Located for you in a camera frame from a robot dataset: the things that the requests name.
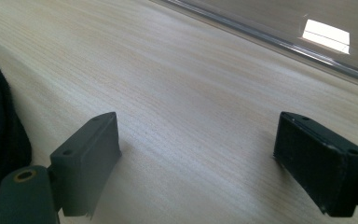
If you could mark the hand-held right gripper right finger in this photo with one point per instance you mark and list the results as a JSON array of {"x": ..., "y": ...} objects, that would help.
[{"x": 320, "y": 168}]

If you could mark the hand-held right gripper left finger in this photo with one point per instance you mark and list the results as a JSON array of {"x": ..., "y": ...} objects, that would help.
[{"x": 84, "y": 161}]

